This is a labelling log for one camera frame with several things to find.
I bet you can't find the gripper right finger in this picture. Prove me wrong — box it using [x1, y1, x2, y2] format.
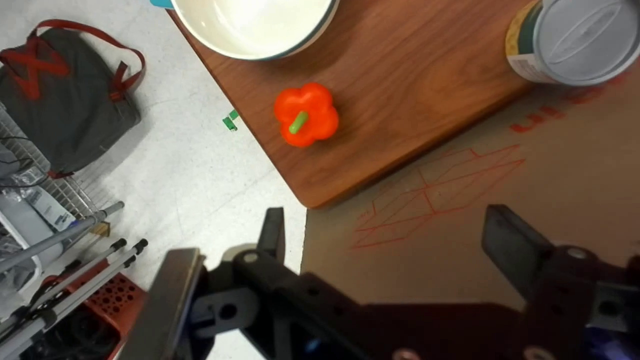
[481, 204, 640, 360]

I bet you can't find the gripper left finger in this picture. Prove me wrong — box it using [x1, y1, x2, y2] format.
[187, 207, 371, 360]

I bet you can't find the white bowl with teal rim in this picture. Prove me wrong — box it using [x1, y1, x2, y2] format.
[170, 0, 341, 61]

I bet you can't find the flat brown cardboard box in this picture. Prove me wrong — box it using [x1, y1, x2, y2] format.
[300, 64, 640, 312]

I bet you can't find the grey metal plate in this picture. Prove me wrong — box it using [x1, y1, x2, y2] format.
[116, 247, 206, 360]

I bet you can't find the red perforated crate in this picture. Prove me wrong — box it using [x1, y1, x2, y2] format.
[44, 260, 149, 360]

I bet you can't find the orange toy bell pepper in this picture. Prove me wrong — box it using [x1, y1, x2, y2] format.
[273, 82, 340, 148]

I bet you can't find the stand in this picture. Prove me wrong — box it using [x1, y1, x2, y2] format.
[0, 201, 150, 359]

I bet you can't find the can with grey lid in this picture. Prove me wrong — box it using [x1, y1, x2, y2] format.
[505, 0, 640, 87]

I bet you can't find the wire rack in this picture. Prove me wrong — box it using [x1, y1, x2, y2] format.
[0, 106, 102, 281]

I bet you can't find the grey bag with red straps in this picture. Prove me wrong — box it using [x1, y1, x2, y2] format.
[0, 19, 147, 179]

